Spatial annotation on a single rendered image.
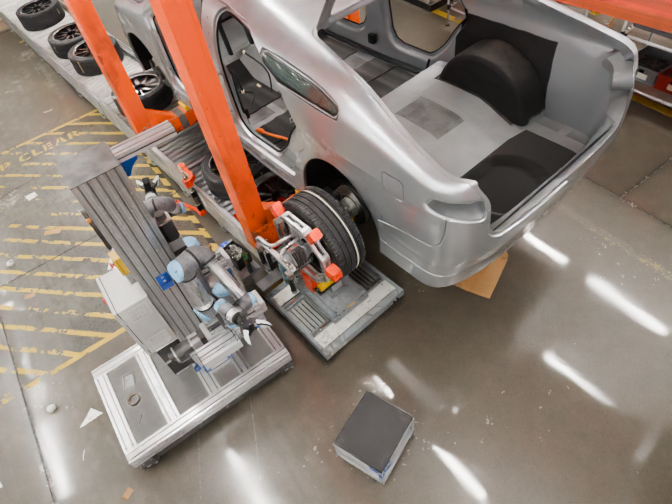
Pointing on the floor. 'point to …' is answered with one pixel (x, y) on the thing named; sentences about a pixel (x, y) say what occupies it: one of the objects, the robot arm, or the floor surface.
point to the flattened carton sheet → (486, 278)
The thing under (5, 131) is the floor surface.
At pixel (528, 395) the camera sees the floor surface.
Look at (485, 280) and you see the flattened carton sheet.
